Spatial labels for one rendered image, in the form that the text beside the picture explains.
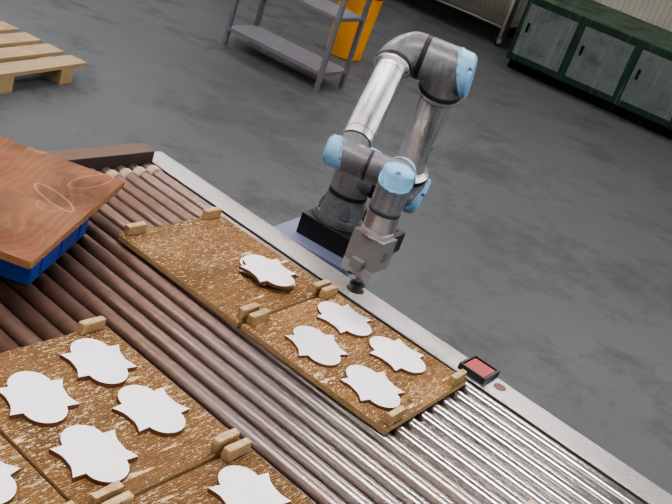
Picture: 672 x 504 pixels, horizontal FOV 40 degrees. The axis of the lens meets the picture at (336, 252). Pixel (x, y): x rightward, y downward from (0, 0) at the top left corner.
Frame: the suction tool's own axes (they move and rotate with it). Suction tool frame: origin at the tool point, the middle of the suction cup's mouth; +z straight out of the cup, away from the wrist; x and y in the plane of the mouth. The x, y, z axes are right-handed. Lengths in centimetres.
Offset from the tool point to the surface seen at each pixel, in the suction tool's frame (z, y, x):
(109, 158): 8, -87, 1
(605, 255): 103, -43, 406
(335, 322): 8.1, 0.2, -4.0
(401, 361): 8.1, 18.3, -1.9
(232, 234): 8.9, -41.7, 4.8
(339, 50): 97, -369, 535
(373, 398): 8.1, 23.2, -20.5
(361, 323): 8.1, 3.6, 2.2
